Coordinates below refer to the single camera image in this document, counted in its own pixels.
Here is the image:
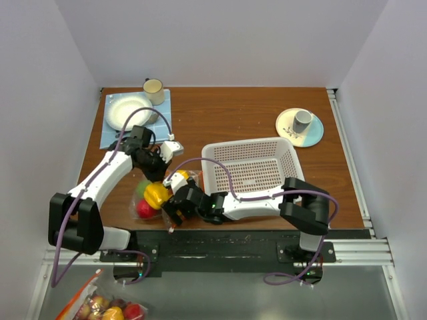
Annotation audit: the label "fake yellow lemon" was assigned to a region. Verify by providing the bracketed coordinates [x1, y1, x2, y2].
[176, 169, 189, 180]

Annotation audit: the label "fake yellow pepper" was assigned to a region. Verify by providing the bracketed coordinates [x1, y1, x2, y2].
[143, 182, 171, 210]

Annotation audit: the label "clear zip top bag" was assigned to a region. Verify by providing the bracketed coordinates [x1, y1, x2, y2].
[129, 177, 189, 233]

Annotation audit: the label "fake red apple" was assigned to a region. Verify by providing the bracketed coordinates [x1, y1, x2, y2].
[135, 199, 159, 220]

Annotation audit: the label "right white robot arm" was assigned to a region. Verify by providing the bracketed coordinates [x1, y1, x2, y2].
[163, 173, 339, 262]

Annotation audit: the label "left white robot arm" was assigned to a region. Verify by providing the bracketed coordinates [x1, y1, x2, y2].
[47, 126, 180, 261]

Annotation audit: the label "blue checked cloth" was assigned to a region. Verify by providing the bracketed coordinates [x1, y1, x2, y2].
[99, 89, 172, 149]

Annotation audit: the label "metal spoon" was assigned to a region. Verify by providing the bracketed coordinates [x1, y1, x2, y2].
[147, 113, 159, 125]

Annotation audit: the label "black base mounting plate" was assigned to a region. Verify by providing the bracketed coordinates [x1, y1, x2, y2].
[88, 229, 336, 286]

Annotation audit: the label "white bowl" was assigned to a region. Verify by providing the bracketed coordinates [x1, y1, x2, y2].
[105, 95, 152, 131]

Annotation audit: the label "white perforated plastic basket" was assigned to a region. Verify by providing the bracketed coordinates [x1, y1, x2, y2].
[201, 137, 305, 195]

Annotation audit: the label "beige enamel mug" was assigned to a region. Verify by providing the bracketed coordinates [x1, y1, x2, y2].
[143, 78, 165, 105]

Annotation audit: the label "grey cup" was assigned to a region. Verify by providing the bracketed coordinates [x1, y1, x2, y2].
[293, 109, 313, 133]

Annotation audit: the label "pink and blue plate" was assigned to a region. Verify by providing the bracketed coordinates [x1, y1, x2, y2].
[276, 108, 324, 147]

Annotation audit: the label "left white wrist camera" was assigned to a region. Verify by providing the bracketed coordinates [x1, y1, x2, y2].
[160, 141, 184, 163]

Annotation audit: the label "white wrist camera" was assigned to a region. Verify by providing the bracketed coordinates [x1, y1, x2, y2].
[160, 141, 184, 163]
[163, 172, 187, 194]

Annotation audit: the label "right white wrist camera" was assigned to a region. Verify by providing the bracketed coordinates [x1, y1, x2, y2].
[163, 172, 187, 194]

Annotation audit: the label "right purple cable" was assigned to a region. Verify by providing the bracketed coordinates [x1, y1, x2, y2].
[165, 157, 340, 286]

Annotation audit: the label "purple cable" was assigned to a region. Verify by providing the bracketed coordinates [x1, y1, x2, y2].
[49, 107, 176, 288]
[165, 157, 340, 286]

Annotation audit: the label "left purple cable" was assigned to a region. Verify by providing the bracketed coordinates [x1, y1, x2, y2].
[49, 107, 176, 288]

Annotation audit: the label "aluminium frame rail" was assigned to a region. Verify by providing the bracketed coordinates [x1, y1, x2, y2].
[43, 88, 410, 320]

